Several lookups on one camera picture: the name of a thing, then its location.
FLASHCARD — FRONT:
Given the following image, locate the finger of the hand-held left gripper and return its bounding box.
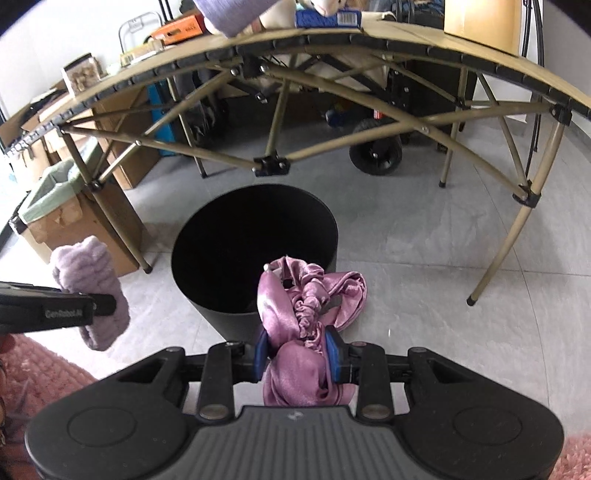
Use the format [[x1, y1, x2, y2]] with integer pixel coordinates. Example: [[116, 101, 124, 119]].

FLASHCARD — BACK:
[[0, 284, 118, 319]]

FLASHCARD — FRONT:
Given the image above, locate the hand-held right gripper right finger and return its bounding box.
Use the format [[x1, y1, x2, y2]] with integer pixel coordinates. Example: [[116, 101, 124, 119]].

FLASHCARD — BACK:
[[324, 327, 477, 421]]

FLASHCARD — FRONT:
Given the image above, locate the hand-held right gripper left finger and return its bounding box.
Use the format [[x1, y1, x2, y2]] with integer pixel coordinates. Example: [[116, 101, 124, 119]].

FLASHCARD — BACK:
[[115, 330, 269, 422]]

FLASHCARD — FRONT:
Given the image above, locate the purple fluffy headband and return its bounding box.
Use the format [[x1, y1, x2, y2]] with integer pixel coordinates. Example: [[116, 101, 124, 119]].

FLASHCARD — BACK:
[[51, 235, 131, 353]]

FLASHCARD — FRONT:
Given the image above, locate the pink satin scrunchie cloth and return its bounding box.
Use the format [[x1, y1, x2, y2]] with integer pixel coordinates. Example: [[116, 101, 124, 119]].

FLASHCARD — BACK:
[[256, 257, 369, 408]]

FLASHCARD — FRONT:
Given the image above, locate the black round bin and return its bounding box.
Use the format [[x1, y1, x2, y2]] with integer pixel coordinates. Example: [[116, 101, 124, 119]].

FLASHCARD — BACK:
[[171, 184, 340, 341]]

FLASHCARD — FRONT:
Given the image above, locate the blue tissue packet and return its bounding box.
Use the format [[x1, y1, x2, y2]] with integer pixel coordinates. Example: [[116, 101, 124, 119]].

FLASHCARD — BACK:
[[294, 8, 364, 29]]

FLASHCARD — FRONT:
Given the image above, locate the large cardboard box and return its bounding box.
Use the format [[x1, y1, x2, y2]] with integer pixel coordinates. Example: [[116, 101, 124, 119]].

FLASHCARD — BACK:
[[18, 159, 145, 276]]

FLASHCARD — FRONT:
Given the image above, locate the green plastic bag liner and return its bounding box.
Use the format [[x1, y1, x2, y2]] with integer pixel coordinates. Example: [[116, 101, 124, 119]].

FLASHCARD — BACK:
[[18, 159, 101, 227]]

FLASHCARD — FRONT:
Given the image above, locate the corrugated cardboard box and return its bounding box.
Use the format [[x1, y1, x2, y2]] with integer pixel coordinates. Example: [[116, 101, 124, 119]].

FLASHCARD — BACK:
[[95, 84, 163, 191]]

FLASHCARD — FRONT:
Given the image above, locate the blue flat board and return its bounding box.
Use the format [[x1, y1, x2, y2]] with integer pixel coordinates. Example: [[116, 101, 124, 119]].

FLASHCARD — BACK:
[[148, 75, 179, 145]]

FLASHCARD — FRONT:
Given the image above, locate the black suitcase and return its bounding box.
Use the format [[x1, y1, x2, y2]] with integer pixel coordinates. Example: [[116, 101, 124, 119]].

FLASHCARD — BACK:
[[177, 69, 230, 136]]

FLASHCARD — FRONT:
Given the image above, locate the clear jar of brown snacks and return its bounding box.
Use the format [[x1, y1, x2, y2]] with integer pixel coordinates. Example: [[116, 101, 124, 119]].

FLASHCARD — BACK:
[[61, 52, 102, 96]]

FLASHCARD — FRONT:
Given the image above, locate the pale yellow small box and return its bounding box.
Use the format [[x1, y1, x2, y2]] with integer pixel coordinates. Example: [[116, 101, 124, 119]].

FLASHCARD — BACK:
[[119, 39, 165, 66]]

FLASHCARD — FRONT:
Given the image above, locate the khaki folding table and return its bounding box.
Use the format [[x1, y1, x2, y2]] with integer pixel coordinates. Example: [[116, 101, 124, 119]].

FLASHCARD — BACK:
[[0, 25, 591, 308]]

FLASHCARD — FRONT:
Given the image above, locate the orange cardboard box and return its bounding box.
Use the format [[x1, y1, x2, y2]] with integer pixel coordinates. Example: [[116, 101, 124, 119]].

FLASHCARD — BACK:
[[149, 14, 207, 45]]

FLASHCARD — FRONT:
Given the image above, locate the lilac cloth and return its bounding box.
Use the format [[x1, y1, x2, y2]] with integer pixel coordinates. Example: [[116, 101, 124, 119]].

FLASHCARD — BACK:
[[191, 0, 279, 38]]

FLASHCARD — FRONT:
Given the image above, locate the black stand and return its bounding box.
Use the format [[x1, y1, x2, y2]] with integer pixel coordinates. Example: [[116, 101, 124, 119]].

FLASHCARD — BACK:
[[521, 0, 546, 154]]

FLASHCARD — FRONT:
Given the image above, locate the cream thermos jug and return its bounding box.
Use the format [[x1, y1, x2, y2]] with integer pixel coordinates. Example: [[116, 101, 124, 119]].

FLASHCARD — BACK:
[[443, 0, 526, 57]]

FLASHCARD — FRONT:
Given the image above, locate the chrome tube frame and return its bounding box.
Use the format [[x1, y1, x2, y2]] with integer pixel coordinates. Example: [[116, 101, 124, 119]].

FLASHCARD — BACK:
[[118, 11, 158, 52]]

